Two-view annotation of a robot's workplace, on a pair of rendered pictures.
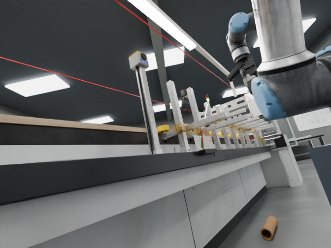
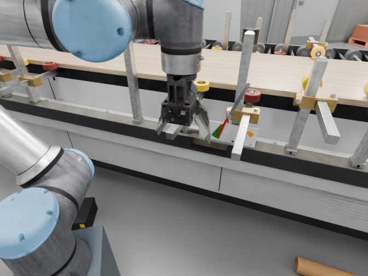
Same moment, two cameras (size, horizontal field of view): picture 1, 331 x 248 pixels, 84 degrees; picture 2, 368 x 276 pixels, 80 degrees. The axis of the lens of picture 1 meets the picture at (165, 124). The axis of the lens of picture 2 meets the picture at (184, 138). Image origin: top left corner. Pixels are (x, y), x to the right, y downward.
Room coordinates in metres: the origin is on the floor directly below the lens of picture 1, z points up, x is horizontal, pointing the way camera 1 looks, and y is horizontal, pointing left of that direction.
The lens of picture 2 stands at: (0.80, -0.98, 1.30)
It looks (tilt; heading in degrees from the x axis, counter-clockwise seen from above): 34 degrees down; 75
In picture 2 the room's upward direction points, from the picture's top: straight up
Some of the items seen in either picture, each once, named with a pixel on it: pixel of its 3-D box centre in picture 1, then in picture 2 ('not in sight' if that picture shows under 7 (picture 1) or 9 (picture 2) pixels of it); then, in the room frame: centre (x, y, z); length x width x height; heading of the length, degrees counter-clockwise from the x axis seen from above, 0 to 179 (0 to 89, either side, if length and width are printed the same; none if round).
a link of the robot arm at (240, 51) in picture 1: (241, 55); (182, 61); (0.93, -0.50, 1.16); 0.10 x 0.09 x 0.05; 149
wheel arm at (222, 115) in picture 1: (190, 127); (188, 111); (1.05, -0.14, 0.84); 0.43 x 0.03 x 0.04; 55
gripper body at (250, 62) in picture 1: (247, 67); (180, 97); (0.92, -0.50, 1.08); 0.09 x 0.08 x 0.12; 59
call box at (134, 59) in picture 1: (139, 62); not in sight; (0.83, 0.07, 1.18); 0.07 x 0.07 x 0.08; 55
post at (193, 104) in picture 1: (197, 118); (240, 94); (1.25, -0.22, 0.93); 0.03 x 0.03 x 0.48; 55
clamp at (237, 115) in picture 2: (201, 131); (242, 114); (1.27, -0.23, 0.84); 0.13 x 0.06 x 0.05; 145
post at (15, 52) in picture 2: not in sight; (23, 74); (0.23, 0.50, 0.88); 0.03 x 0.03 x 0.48; 55
